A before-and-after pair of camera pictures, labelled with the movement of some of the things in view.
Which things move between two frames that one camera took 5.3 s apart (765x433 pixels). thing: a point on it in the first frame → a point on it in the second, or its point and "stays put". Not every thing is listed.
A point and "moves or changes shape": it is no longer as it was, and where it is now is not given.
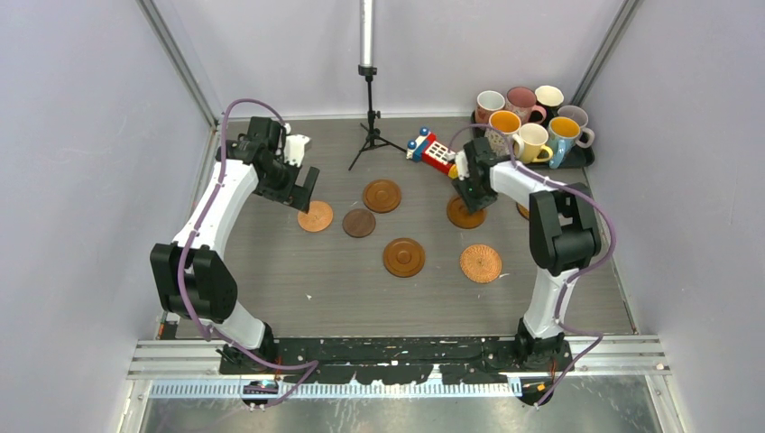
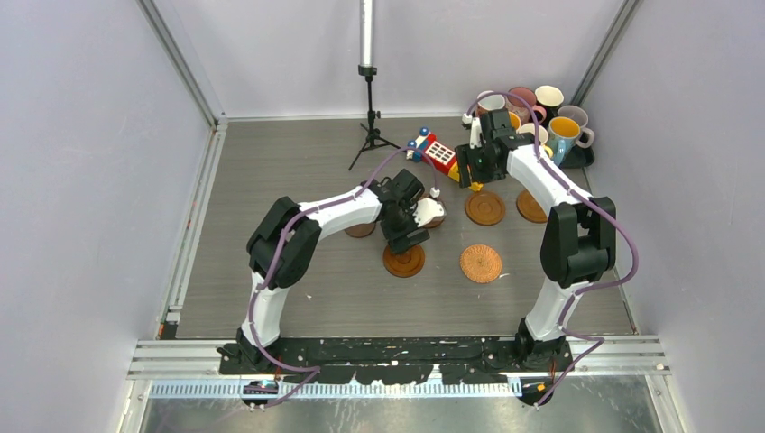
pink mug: x=521 y=100 stays put
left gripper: x=301 y=194 → x=399 y=241
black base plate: x=406 y=360 stays put
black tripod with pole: x=369 y=69 stays put
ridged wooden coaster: x=404 y=258 stays put
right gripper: x=474 y=204 → x=465 y=157
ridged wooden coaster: x=459 y=216 moves or changes shape
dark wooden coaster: x=359 y=223 stays put
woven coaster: x=481 y=263 stays put
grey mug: x=577 y=114 stays put
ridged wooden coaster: x=382 y=196 moves or changes shape
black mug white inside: x=550 y=97 stays put
